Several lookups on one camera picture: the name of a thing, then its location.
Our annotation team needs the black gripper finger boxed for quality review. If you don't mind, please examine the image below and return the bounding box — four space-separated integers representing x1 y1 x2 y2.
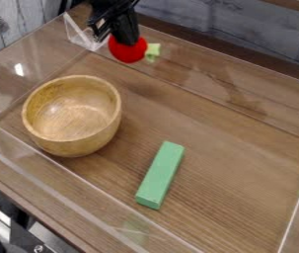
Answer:
110 9 141 45

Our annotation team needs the green rectangular block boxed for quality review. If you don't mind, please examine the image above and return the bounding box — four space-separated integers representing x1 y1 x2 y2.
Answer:
135 141 185 210

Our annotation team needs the light wooden bowl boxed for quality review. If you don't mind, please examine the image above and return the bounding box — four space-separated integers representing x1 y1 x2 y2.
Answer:
22 75 122 157

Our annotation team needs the black table frame bracket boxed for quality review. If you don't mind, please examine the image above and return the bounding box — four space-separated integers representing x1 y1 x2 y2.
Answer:
10 220 55 253

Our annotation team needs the red plush fruit green stem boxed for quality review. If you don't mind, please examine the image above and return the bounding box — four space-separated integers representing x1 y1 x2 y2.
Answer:
109 36 161 63

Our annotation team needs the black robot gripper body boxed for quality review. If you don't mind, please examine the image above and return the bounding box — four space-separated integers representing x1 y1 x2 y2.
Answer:
84 0 143 42

